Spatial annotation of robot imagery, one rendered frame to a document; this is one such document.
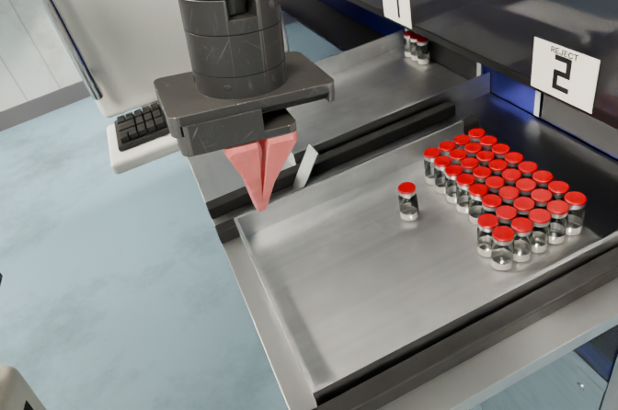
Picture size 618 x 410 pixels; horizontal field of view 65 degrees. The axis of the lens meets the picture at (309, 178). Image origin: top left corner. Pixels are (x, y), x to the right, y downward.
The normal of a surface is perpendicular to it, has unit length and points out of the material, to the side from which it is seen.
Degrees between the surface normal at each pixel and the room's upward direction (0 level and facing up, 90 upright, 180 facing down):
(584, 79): 90
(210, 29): 85
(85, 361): 0
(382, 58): 0
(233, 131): 90
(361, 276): 0
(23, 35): 90
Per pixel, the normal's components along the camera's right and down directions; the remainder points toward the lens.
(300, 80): -0.06, -0.83
